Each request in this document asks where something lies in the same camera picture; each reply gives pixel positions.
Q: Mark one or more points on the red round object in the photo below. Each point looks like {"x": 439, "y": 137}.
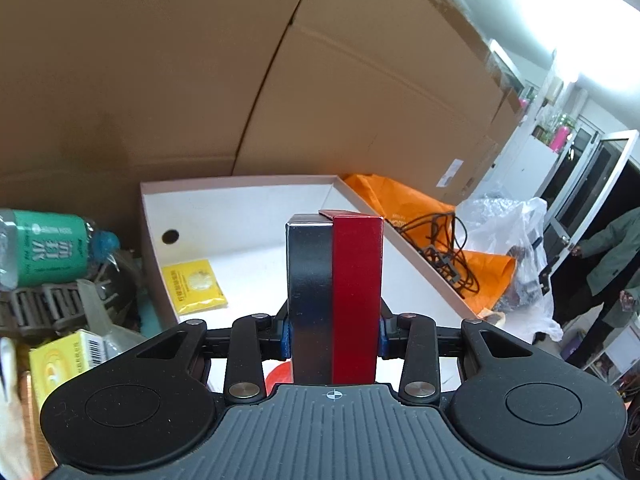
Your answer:
{"x": 279, "y": 377}

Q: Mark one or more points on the white and peach cloth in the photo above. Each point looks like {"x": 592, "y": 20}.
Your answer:
{"x": 10, "y": 410}

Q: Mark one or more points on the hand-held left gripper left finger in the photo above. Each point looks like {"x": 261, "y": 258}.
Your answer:
{"x": 285, "y": 342}

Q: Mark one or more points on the yellow box with barcode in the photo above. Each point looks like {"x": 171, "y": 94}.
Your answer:
{"x": 55, "y": 360}

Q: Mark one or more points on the white framed glass door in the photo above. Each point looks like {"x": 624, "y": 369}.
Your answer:
{"x": 597, "y": 180}

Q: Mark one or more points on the green label water bottle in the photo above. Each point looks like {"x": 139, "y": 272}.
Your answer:
{"x": 45, "y": 247}

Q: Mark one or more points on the white cabinet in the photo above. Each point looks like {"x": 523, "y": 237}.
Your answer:
{"x": 525, "y": 160}

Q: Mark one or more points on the small brown cardboard box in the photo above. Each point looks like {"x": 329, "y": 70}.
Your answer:
{"x": 505, "y": 115}

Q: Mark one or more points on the white cardboard box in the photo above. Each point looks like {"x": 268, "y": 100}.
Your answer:
{"x": 250, "y": 220}

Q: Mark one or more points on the clear plastic bag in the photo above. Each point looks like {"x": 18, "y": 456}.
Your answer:
{"x": 500, "y": 230}

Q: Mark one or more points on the yellow sachet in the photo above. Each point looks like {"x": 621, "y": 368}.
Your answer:
{"x": 192, "y": 285}

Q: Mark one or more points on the large brown cardboard box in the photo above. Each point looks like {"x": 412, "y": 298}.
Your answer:
{"x": 125, "y": 75}
{"x": 380, "y": 90}

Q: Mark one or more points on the orange plastic bag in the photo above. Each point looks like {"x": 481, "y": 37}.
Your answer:
{"x": 400, "y": 200}

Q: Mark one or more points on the red and black box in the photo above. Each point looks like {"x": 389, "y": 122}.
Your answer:
{"x": 350, "y": 300}

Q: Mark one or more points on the clear plastic wrapper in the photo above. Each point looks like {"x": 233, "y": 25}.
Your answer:
{"x": 107, "y": 320}

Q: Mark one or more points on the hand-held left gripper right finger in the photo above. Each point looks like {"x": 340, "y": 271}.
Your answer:
{"x": 382, "y": 342}

